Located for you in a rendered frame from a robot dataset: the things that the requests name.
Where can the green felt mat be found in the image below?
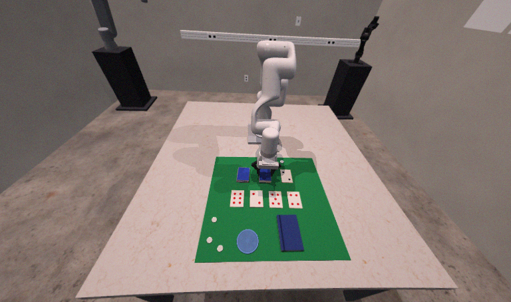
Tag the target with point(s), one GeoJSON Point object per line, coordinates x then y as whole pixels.
{"type": "Point", "coordinates": [322, 239]}

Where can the blue round disc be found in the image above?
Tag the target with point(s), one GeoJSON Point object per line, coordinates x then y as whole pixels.
{"type": "Point", "coordinates": [247, 241]}

